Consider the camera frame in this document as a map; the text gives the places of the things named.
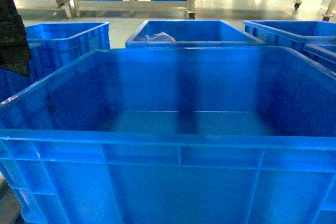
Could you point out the large blue plastic crate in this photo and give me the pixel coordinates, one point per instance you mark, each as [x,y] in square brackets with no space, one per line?
[204,135]

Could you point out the blue crate with plastic bag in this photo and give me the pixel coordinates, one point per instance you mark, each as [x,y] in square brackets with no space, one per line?
[190,33]

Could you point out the blue crate behind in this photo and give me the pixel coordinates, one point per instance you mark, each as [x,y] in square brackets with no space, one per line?
[52,46]

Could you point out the steel rack in background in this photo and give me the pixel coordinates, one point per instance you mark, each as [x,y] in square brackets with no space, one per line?
[73,8]

